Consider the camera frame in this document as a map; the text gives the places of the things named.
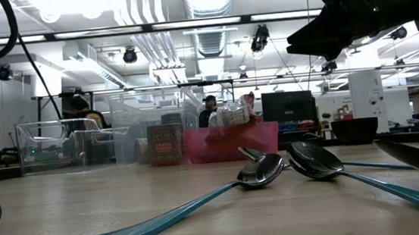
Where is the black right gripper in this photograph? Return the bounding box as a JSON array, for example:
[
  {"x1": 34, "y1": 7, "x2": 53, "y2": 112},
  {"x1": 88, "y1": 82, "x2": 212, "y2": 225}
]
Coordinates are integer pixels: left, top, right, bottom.
[{"x1": 281, "y1": 0, "x2": 382, "y2": 65}]

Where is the black ceiling spotlight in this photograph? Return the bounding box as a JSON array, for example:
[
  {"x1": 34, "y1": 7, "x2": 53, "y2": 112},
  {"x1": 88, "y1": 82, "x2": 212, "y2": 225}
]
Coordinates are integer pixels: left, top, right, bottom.
[
  {"x1": 389, "y1": 25, "x2": 408, "y2": 41},
  {"x1": 0, "y1": 64, "x2": 13, "y2": 83},
  {"x1": 320, "y1": 58, "x2": 339, "y2": 74},
  {"x1": 121, "y1": 45, "x2": 139, "y2": 65}
]

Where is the pink plastic bin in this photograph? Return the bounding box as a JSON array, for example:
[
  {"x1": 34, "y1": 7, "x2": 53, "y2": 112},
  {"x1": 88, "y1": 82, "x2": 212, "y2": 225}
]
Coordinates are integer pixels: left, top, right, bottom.
[{"x1": 183, "y1": 120, "x2": 282, "y2": 166}]

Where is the white pillar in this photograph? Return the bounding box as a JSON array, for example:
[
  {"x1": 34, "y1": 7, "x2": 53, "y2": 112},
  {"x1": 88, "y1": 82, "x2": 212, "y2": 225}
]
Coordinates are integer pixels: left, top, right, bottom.
[{"x1": 347, "y1": 69, "x2": 390, "y2": 136}]

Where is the silver ventilation duct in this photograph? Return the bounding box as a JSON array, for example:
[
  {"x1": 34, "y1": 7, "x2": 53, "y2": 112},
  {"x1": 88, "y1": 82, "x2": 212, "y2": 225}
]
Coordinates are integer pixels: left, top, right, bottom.
[{"x1": 183, "y1": 0, "x2": 241, "y2": 59}]

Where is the clear plastic tray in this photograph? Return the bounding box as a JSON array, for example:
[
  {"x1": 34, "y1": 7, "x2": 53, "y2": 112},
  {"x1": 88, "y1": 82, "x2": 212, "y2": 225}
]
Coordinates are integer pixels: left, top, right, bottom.
[{"x1": 14, "y1": 112, "x2": 135, "y2": 177}]

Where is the clear plastic bin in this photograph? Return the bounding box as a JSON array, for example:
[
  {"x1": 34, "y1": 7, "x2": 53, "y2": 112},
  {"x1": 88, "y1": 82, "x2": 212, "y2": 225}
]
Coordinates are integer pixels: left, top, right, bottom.
[{"x1": 108, "y1": 89, "x2": 203, "y2": 168}]

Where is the red rectangular tin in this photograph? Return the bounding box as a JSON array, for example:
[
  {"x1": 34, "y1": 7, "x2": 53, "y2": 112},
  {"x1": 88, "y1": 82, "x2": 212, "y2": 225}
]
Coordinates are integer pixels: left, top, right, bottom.
[{"x1": 145, "y1": 121, "x2": 187, "y2": 168}]

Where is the black hanging camera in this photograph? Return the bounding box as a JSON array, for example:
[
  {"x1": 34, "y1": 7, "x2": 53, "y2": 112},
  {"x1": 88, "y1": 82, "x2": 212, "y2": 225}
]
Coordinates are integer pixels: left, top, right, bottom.
[{"x1": 248, "y1": 23, "x2": 272, "y2": 54}]

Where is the large black monitor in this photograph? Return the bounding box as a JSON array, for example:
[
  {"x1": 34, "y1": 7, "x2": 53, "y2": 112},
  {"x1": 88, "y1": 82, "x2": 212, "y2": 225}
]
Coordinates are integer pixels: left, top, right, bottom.
[{"x1": 261, "y1": 89, "x2": 320, "y2": 127}]

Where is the person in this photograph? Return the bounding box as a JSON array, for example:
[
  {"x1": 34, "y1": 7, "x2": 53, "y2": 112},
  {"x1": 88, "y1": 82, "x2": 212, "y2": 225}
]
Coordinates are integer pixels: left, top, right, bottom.
[
  {"x1": 195, "y1": 93, "x2": 221, "y2": 129},
  {"x1": 59, "y1": 94, "x2": 108, "y2": 133}
]

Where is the blue ramen noodle packet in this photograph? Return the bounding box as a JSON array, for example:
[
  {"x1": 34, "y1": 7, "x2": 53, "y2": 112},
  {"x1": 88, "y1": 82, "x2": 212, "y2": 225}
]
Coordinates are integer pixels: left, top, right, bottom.
[{"x1": 205, "y1": 90, "x2": 259, "y2": 129}]

